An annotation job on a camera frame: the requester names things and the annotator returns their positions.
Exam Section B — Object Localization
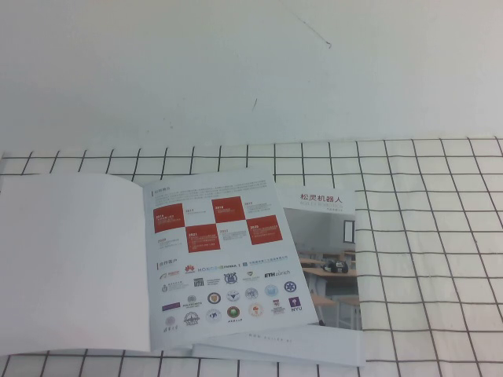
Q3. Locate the white product catalogue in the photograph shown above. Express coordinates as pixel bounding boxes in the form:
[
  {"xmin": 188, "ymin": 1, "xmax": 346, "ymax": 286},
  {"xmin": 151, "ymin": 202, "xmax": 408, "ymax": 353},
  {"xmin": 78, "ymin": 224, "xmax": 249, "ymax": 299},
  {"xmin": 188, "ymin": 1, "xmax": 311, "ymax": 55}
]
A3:
[{"xmin": 0, "ymin": 168, "xmax": 316, "ymax": 357}]

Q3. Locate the closed catalogue with classroom cover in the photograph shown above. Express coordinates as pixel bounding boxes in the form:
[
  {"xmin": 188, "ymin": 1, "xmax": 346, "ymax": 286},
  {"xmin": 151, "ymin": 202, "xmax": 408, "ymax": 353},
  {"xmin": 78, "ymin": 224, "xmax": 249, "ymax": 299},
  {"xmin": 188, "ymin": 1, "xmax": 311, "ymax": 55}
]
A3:
[{"xmin": 191, "ymin": 183, "xmax": 365, "ymax": 359}]

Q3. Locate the white booklet under catalogue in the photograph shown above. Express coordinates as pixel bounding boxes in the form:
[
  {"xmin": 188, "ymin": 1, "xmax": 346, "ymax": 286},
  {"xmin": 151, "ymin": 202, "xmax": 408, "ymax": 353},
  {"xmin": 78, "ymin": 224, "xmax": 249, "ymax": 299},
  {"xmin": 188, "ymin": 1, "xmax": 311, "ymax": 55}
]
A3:
[{"xmin": 191, "ymin": 344, "xmax": 368, "ymax": 369}]

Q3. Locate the white black-grid tablecloth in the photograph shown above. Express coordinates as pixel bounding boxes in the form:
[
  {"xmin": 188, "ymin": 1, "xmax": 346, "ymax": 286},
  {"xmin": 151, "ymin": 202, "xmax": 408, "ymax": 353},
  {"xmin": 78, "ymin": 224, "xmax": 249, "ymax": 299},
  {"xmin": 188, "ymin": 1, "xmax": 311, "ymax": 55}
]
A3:
[{"xmin": 0, "ymin": 137, "xmax": 503, "ymax": 377}]

